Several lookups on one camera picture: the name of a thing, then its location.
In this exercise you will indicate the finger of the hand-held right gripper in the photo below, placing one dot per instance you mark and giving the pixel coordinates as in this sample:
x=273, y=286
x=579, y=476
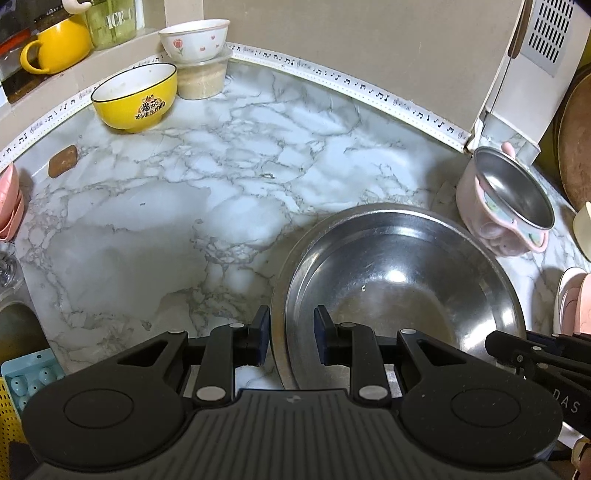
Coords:
x=508, y=346

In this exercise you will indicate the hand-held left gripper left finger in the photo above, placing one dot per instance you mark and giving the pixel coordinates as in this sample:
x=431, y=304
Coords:
x=263, y=334

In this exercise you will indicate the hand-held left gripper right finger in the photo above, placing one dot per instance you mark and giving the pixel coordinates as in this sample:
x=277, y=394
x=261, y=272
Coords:
x=321, y=337

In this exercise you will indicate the white plate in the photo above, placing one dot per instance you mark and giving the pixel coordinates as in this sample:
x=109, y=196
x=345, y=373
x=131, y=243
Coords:
x=561, y=295

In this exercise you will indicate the pink bear-shaped plate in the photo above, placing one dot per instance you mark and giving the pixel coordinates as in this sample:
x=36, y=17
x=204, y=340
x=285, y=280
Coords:
x=582, y=304

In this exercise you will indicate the large steel bowl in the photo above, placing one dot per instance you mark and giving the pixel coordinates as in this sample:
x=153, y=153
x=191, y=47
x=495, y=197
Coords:
x=397, y=286

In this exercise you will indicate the cream bowl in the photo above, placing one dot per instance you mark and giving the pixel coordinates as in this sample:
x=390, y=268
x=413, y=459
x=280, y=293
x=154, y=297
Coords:
x=584, y=230

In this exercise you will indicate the round wooden cutting board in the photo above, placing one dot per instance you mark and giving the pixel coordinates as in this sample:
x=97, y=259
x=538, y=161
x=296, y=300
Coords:
x=577, y=147

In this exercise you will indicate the blue ice tray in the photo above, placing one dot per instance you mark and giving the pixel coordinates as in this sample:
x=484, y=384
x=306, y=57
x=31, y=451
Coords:
x=32, y=374

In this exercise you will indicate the kitchen sink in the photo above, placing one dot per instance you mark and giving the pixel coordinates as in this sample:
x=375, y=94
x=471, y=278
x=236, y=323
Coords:
x=16, y=332

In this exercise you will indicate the white patterned trim strip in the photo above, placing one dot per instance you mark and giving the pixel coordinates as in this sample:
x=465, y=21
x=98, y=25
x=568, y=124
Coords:
x=369, y=91

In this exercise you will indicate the clear plastic container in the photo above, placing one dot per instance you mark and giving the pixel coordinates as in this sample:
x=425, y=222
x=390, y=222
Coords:
x=203, y=78

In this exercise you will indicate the yellow printed bowl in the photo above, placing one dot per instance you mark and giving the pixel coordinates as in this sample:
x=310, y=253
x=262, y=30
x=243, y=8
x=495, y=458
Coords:
x=138, y=101

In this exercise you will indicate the brown rectangular block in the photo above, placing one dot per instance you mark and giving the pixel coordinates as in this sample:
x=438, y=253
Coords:
x=62, y=161

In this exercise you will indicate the yellow perforated basket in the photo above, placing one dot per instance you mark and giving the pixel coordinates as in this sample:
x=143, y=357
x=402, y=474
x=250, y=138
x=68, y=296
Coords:
x=11, y=429

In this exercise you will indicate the stack of pink dishes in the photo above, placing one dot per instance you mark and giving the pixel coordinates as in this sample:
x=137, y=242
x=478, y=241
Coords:
x=9, y=203

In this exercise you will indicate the white floral bowl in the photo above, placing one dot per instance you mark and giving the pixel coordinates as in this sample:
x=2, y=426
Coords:
x=194, y=41

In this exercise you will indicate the glass jar with green contents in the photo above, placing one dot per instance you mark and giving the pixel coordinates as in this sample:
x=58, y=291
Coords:
x=111, y=23

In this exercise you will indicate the yellow mug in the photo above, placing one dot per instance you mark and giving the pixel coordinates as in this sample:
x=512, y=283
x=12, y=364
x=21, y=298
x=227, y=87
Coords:
x=64, y=46

